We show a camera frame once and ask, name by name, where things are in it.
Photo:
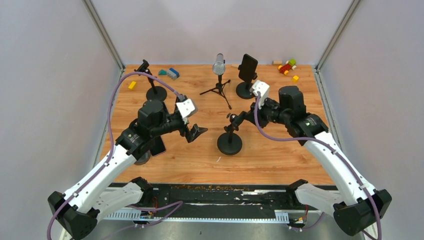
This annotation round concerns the blue grey toy bricks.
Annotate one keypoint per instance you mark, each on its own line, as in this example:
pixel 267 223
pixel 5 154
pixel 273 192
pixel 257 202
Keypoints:
pixel 172 73

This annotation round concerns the yellow toy brick left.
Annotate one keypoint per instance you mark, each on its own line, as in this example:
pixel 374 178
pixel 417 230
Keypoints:
pixel 132 85

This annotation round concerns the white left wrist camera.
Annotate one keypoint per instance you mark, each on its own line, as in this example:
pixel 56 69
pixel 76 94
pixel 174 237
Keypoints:
pixel 186 108

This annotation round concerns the teal toy block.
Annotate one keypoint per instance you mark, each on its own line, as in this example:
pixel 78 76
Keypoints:
pixel 162 72

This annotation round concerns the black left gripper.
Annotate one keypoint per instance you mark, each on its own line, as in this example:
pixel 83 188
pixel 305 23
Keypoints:
pixel 195 131

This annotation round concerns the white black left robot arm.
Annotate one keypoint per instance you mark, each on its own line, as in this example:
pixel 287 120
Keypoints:
pixel 80 208

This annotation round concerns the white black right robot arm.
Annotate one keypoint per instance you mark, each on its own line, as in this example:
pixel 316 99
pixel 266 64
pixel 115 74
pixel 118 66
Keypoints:
pixel 358 207

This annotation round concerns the black phone stand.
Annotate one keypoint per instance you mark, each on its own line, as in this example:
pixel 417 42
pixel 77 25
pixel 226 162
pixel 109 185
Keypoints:
pixel 243 88
pixel 229 143
pixel 154 92

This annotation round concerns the red toy brick car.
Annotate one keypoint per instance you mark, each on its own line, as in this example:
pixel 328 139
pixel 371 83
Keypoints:
pixel 289 65

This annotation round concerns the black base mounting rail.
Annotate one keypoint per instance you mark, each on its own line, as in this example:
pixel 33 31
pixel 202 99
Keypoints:
pixel 227 201

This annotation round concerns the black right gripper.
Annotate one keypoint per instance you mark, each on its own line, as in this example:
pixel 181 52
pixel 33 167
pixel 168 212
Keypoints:
pixel 250 115

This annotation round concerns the black smartphone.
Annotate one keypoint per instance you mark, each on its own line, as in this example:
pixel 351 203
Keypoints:
pixel 247 68
pixel 158 147

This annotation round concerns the grey round stand base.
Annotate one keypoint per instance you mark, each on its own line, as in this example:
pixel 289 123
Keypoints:
pixel 143 159

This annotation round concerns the yellow toy cube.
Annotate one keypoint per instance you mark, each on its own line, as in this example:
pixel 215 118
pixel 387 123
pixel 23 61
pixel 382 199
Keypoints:
pixel 295 79

